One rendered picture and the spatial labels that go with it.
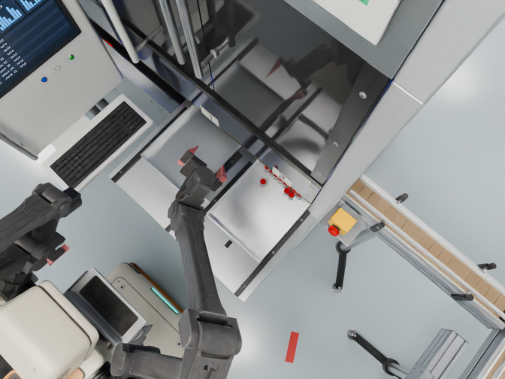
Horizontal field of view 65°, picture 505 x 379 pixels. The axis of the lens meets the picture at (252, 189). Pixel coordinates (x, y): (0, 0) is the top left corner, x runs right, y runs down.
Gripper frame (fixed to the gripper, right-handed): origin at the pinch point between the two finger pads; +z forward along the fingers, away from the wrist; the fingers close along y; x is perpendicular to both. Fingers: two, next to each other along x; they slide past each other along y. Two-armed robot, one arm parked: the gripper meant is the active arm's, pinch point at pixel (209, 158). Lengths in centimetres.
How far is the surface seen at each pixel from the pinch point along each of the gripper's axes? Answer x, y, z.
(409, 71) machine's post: -66, -6, -36
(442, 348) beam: 12, -127, 7
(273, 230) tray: 15.1, -36.7, 7.2
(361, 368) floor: 70, -142, 18
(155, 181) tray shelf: 35.6, 6.7, 11.3
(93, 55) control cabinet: 22, 52, 32
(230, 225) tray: 24.0, -23.6, 4.6
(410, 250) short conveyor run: -14, -75, 10
